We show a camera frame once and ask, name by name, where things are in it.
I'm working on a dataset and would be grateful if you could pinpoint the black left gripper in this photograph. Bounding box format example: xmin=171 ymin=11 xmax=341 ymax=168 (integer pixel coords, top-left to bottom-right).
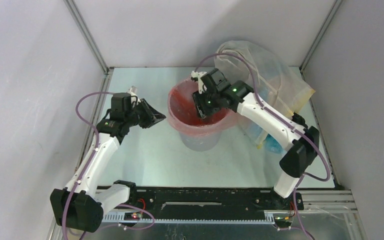
xmin=125 ymin=98 xmax=166 ymax=129

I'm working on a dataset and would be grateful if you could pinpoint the red plastic trash bag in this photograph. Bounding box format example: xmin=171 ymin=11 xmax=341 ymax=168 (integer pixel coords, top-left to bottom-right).
xmin=167 ymin=78 xmax=239 ymax=137

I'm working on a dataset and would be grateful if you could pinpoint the white plastic trash bin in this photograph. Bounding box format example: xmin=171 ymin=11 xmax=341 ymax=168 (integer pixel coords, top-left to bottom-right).
xmin=178 ymin=130 xmax=224 ymax=152

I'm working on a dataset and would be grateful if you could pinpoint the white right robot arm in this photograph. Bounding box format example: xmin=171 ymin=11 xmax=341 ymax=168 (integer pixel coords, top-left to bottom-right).
xmin=191 ymin=68 xmax=320 ymax=209

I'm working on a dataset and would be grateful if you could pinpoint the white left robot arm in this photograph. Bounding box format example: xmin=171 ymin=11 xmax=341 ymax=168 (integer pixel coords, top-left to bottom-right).
xmin=50 ymin=91 xmax=166 ymax=233

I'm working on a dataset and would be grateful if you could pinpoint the large translucent plastic bag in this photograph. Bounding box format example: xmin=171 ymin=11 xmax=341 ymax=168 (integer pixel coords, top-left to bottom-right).
xmin=214 ymin=40 xmax=316 ymax=148

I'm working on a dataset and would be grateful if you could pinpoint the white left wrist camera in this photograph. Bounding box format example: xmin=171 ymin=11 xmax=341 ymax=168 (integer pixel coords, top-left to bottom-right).
xmin=127 ymin=85 xmax=140 ymax=105

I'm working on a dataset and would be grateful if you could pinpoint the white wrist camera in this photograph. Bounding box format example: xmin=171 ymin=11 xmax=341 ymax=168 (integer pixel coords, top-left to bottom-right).
xmin=190 ymin=71 xmax=207 ymax=94
xmin=127 ymin=85 xmax=140 ymax=105

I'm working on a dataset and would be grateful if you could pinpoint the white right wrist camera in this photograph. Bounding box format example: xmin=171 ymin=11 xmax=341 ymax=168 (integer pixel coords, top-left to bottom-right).
xmin=190 ymin=71 xmax=207 ymax=94

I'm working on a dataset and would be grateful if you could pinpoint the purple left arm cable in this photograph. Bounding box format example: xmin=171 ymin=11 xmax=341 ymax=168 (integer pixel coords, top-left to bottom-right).
xmin=61 ymin=91 xmax=156 ymax=240

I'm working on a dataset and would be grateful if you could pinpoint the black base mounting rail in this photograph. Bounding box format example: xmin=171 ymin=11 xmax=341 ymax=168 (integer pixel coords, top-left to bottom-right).
xmin=95 ymin=186 xmax=305 ymax=222

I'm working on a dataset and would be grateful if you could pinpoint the left aluminium corner post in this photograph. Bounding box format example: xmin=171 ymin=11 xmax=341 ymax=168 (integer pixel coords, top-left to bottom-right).
xmin=63 ymin=0 xmax=109 ymax=75

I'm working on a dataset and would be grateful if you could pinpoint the aluminium corner post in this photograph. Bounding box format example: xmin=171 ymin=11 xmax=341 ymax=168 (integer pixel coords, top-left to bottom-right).
xmin=63 ymin=0 xmax=109 ymax=75
xmin=299 ymin=0 xmax=344 ymax=75

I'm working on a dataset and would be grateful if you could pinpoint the grey slotted cable duct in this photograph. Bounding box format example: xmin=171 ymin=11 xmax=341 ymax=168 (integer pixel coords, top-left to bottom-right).
xmin=102 ymin=211 xmax=279 ymax=225

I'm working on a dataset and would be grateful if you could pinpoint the right aluminium corner post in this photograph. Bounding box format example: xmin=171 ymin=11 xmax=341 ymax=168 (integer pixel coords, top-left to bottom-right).
xmin=299 ymin=0 xmax=344 ymax=75

